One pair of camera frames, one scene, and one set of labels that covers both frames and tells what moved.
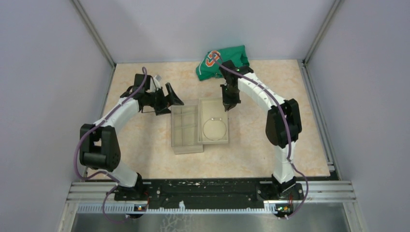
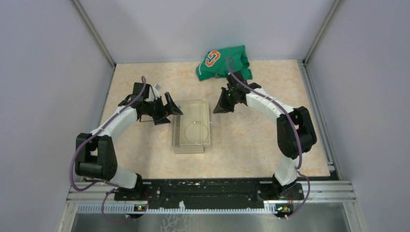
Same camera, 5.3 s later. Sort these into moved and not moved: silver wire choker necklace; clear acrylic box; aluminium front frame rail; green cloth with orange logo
Moved: silver wire choker necklace
Not moved: green cloth with orange logo; clear acrylic box; aluminium front frame rail
